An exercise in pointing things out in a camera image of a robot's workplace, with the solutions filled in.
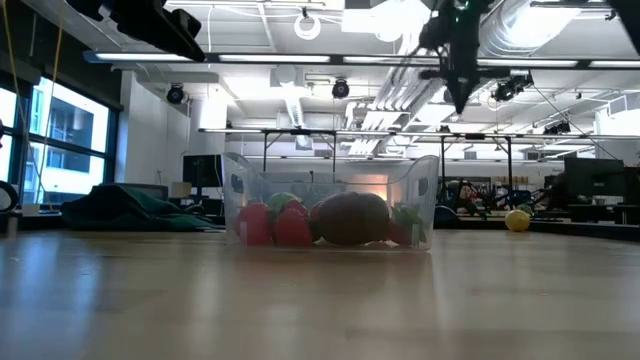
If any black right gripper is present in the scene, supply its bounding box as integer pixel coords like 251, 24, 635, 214
418, 0, 502, 117

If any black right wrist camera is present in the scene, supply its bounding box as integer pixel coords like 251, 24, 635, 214
418, 14, 445, 51

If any black cable loop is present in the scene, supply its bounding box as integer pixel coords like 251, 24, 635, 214
0, 179, 20, 214

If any dark red bushy-leaved strawberry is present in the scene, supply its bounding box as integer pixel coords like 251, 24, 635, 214
387, 204, 429, 249

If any black computer monitor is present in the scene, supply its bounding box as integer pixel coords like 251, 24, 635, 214
182, 153, 225, 189
563, 157, 626, 198

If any red bumpy strawberry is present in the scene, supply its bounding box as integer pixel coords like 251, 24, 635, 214
272, 207, 316, 248

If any dark green cloth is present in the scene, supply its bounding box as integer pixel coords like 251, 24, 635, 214
61, 183, 225, 233

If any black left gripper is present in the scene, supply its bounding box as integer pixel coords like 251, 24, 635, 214
110, 0, 207, 64

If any smooth orange-red strawberry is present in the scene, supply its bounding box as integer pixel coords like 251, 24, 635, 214
234, 201, 275, 247

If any brown kiwi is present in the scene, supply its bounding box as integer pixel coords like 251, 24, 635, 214
315, 191, 391, 246

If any silver ribbed air duct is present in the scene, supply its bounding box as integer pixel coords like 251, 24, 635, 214
477, 0, 586, 59

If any clear plastic tupperware container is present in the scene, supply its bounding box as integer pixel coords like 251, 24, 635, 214
221, 151, 441, 253

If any small round yellow lemon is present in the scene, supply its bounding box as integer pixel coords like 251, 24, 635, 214
503, 209, 531, 233

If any long ceiling light bar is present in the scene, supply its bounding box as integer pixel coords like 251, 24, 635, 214
83, 49, 640, 70

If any white coiled cable ring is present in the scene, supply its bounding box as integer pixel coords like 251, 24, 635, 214
293, 13, 323, 42

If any bright ceiling light panel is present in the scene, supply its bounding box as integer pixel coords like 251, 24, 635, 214
342, 7, 436, 37

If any black metal frame stand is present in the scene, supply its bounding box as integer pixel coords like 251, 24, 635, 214
261, 128, 338, 214
439, 132, 514, 201

